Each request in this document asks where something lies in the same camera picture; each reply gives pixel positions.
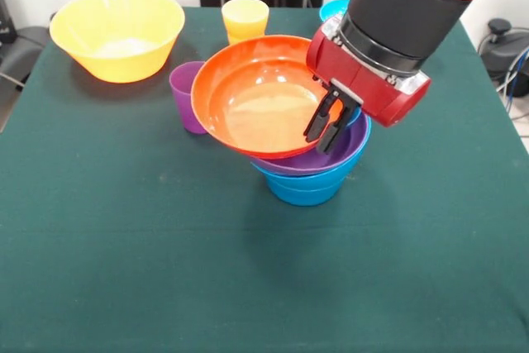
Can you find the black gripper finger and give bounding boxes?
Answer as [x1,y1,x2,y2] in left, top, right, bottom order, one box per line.
[303,87,342,142]
[316,98,360,155]

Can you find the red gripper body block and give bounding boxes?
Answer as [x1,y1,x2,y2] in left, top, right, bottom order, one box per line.
[306,21,432,128]

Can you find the large purple plastic bowl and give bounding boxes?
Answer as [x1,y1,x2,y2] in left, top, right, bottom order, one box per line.
[249,112,372,176]

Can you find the small dark blue bowl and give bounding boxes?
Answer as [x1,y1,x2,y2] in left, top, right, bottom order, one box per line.
[344,107,365,131]

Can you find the medium light blue bowl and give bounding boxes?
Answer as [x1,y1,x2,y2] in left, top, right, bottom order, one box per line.
[250,133,372,189]

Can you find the orange shallow plastic bowl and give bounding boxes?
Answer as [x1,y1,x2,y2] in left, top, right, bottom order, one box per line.
[190,35,332,160]

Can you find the large yellow plastic bowl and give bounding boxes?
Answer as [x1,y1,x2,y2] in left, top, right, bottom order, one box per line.
[49,0,186,83]

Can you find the small light blue bowl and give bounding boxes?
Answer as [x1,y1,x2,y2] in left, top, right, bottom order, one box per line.
[266,179,345,207]

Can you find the small cyan plastic bowl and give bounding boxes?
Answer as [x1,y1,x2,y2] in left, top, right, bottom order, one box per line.
[318,0,351,23]

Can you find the yellow plastic cup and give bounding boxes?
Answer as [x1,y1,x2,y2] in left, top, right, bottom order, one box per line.
[221,0,270,42]
[228,33,260,46]

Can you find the purple plastic cup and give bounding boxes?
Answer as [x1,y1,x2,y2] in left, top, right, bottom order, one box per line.
[169,60,208,135]

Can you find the dark green tablecloth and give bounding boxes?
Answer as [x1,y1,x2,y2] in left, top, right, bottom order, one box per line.
[0,6,529,353]

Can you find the blue cable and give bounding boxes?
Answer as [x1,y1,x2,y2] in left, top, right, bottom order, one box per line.
[506,47,529,100]

